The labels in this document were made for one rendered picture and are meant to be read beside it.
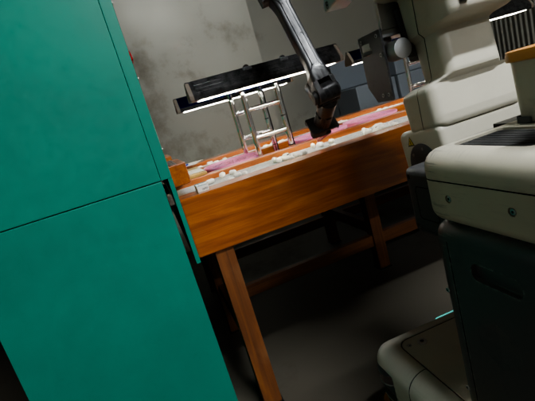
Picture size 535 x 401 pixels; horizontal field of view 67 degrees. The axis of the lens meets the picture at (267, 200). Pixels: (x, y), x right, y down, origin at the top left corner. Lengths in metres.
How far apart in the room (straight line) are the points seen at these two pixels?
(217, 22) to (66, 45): 2.41
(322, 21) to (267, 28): 0.58
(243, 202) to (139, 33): 2.39
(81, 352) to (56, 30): 0.85
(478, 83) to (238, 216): 0.72
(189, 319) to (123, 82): 0.69
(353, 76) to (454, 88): 3.05
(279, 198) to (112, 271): 0.53
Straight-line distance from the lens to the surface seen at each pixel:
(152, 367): 1.32
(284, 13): 1.36
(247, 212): 1.25
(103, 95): 1.17
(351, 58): 2.37
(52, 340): 1.29
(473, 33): 1.00
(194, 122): 3.37
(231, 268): 1.29
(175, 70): 3.40
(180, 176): 1.32
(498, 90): 1.03
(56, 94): 1.18
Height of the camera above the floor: 0.95
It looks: 12 degrees down
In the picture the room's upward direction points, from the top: 16 degrees counter-clockwise
